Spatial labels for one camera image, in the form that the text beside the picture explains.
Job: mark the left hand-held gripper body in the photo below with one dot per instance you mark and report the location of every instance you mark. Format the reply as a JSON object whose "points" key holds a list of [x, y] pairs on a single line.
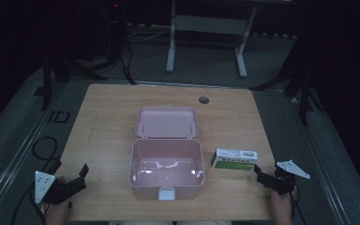
{"points": [[54, 192]]}

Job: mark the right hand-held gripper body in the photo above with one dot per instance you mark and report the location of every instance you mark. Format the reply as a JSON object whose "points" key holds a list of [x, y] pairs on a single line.
{"points": [[283, 179]]}

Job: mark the white and green medicine box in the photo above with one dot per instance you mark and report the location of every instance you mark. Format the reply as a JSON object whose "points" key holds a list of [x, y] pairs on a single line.
{"points": [[233, 159]]}

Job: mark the pink plastic storage box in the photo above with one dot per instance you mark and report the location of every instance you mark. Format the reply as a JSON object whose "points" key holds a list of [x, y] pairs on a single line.
{"points": [[167, 162]]}

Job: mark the person's left hand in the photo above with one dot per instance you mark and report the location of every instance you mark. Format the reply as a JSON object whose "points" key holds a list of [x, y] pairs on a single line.
{"points": [[56, 214]]}

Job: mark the person's right hand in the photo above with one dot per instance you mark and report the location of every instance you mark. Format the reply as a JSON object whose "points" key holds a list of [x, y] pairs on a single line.
{"points": [[282, 207]]}

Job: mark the grey table grommet hole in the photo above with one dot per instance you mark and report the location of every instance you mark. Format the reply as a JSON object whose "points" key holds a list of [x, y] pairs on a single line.
{"points": [[203, 100]]}

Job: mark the black tripod stand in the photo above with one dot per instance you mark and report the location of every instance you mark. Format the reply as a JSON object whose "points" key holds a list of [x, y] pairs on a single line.
{"points": [[59, 68], [296, 81]]}

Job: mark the dark computer tower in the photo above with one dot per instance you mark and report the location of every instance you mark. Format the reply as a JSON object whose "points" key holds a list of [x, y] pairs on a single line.
{"points": [[115, 28]]}

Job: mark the white metal stand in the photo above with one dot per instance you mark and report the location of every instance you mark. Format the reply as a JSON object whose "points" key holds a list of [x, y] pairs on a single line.
{"points": [[211, 25]]}

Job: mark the metal floor rail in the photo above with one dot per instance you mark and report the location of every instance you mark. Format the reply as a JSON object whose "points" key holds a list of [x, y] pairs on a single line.
{"points": [[18, 150], [325, 162]]}

